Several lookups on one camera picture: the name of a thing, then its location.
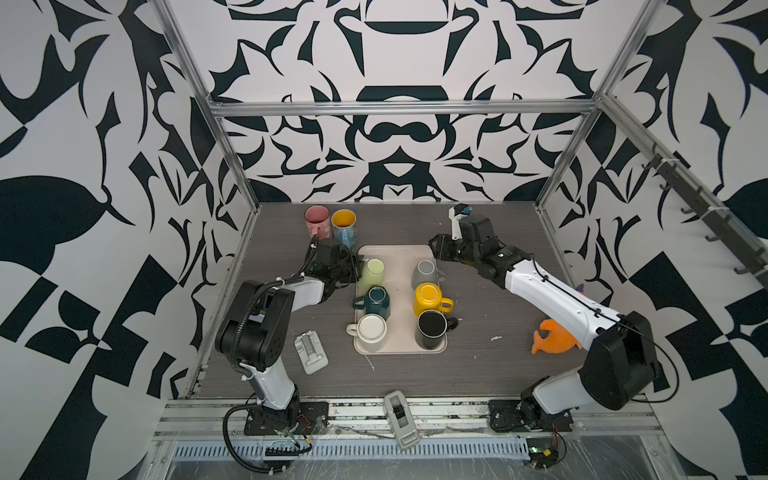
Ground white mug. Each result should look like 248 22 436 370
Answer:
346 314 388 354

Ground orange shark plush toy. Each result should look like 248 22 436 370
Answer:
531 319 583 354

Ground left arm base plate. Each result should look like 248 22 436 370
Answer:
244 402 329 436

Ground yellow mug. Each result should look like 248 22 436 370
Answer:
413 282 454 316

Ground beige plastic tray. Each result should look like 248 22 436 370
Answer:
352 245 448 355

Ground black hook rail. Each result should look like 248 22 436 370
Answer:
643 142 767 289

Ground grey mug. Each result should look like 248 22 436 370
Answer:
411 259 446 290

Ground dark green mug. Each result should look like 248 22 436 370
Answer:
352 286 390 320

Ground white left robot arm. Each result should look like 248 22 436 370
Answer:
214 235 364 475

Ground pink patterned mug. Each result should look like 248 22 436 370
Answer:
304 205 334 239

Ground small circuit board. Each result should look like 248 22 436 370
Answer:
526 435 568 471

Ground grey block on table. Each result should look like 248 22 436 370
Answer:
294 330 329 375

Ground white slotted cable duct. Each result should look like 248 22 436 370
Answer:
263 436 532 462

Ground blue butterfly mug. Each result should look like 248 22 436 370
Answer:
331 209 358 250

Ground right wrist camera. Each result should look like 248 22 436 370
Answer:
448 203 472 240

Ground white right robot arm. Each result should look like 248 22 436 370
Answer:
429 204 663 430

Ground black mug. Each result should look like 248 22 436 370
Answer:
415 310 459 350

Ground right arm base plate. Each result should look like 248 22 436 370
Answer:
488 398 573 433

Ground light green mug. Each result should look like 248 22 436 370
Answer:
357 258 385 295

